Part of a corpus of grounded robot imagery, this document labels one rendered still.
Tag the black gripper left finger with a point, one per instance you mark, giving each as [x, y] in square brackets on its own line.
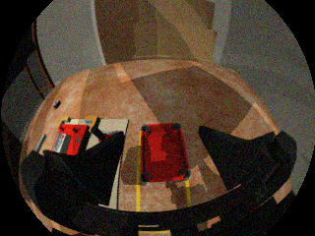
[94, 168]

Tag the black toy tyre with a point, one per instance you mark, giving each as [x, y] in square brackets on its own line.
[56, 104]

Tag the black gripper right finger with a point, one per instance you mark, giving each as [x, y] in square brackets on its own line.
[231, 155]

